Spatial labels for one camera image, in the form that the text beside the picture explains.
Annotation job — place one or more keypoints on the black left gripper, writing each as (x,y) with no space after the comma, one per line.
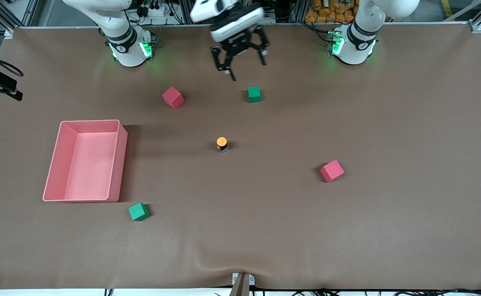
(235,47)

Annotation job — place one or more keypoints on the yellow capped push button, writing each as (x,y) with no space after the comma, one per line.
(222,142)

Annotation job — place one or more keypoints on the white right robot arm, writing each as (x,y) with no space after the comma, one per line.
(129,49)

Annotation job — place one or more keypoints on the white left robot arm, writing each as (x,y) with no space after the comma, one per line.
(359,45)

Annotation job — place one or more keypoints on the green foam cube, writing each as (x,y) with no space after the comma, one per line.
(254,94)
(138,212)

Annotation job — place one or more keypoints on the pink foam cube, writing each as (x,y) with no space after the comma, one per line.
(172,98)
(332,171)

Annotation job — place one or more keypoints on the pile of orange toys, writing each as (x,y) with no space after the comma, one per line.
(322,12)

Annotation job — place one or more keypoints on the white power strip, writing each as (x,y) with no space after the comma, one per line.
(154,10)

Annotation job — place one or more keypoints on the pink plastic tray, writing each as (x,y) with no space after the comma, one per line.
(88,172)

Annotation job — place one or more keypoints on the brown table cover mat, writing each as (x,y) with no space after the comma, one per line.
(240,238)

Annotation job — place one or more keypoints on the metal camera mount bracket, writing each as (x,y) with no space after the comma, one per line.
(243,285)

